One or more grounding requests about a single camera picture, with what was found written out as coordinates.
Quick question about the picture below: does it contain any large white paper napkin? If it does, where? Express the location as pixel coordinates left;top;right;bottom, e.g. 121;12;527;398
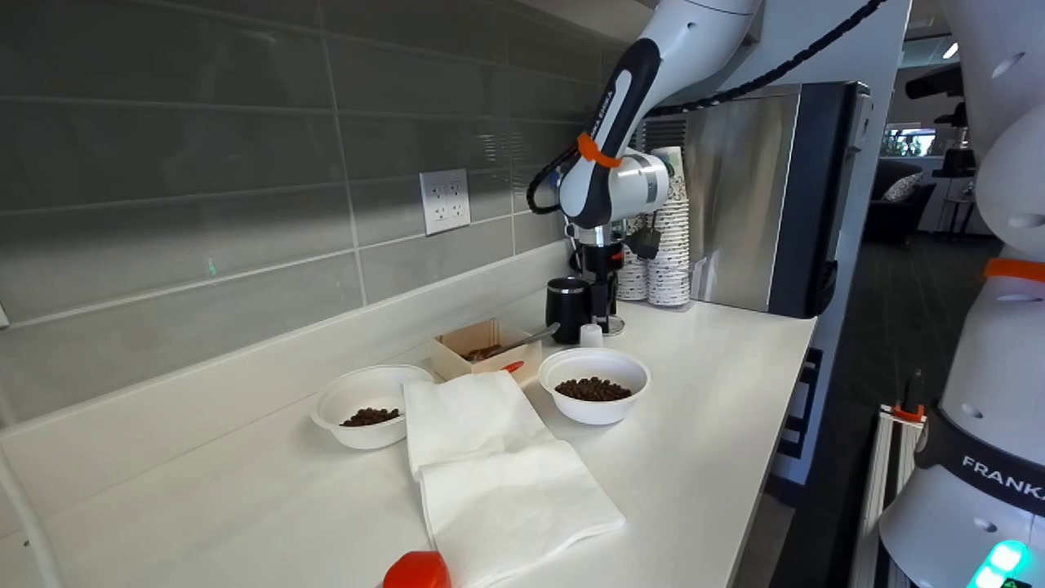
416;438;631;588

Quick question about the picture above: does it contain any black camera cable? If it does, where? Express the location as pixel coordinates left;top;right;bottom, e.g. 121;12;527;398
527;151;582;220

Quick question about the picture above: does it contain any pole with orange clamp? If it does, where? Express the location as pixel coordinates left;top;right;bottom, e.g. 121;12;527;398
874;369;932;532

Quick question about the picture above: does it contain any stainless steel black appliance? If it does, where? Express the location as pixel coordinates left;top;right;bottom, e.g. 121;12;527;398
683;78;866;321

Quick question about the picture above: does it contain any small white paper napkin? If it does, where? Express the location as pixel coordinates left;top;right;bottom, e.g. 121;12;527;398
403;369;559;484

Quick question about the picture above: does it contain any short paper cup stack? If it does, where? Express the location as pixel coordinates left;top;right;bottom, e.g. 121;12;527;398
615;209;653;307

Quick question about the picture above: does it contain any small white bowl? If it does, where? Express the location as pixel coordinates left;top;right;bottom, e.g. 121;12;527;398
309;361;440;454

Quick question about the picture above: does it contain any tall patterned paper cup stack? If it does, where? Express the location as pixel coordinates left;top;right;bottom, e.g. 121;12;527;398
645;143;696;310

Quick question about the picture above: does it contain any white wall outlet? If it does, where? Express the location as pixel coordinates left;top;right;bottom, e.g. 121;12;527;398
416;165;474;237

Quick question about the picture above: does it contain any red round ball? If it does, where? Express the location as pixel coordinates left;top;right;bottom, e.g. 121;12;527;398
380;549;458;588

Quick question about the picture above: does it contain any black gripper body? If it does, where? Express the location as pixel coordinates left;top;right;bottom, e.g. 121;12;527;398
571;243;628;286

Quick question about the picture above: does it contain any black ribbed cable conduit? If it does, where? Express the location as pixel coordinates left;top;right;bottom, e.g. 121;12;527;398
651;0;889;120

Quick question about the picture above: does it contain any open cardboard box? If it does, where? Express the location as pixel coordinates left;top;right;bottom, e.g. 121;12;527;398
425;317;546;390

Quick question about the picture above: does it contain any large white bowl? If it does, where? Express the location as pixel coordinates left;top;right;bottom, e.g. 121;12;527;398
535;346;653;432

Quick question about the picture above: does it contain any small coffee beans pile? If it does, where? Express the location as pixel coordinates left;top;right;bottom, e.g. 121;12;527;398
339;405;406;432

